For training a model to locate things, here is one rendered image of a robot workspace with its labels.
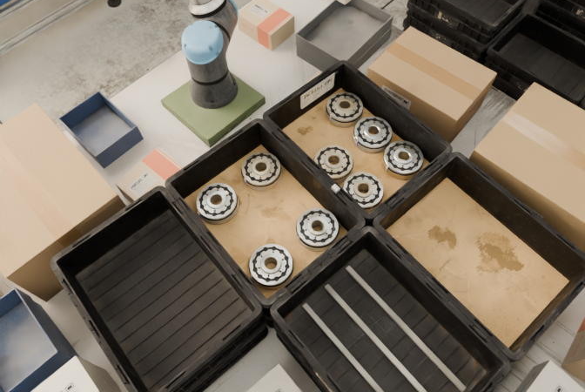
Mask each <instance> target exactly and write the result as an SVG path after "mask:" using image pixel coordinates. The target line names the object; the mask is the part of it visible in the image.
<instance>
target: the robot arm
mask: <svg viewBox="0 0 585 392"><path fill-rule="evenodd" d="M189 11H190V12H191V14H192V17H193V18H194V21H195V23H192V25H189V26H188V27H187V28H186V29H185V31H184V32H183V35H182V49H183V52H184V54H185V58H186V62H187V64H188V68H189V71H190V73H191V84H190V94H191V97H192V101H193V102H194V103H195V104H196V105H198V106H200V107H202V108H205V109H218V108H221V107H224V106H226V105H229V104H230V103H231V102H232V101H233V100H234V99H235V98H236V96H237V93H238V86H237V82H236V79H235V77H234V76H233V75H232V74H231V72H230V71H229V69H228V65H227V61H226V52H227V49H228V46H229V43H230V41H231V39H232V34H233V32H234V30H235V28H236V26H237V23H238V17H239V11H238V7H237V5H236V4H235V2H234V1H233V0H190V3H189Z"/></svg>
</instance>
